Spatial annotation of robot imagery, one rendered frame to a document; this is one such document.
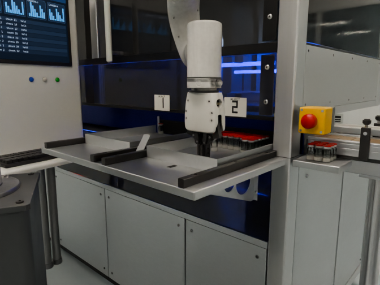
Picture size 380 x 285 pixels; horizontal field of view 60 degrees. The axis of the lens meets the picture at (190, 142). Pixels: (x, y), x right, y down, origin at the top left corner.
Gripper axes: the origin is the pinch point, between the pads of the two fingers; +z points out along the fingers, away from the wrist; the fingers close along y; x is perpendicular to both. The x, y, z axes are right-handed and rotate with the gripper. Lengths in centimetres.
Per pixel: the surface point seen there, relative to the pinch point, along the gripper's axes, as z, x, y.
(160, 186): 5.2, 15.9, -0.9
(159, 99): -10.8, -23.8, 42.5
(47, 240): 59, 0, 100
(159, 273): 65, -24, 45
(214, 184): 4.3, 9.1, -10.6
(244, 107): -9.8, -23.9, 3.7
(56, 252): 67, -5, 100
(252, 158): 2.4, -10.6, -8.0
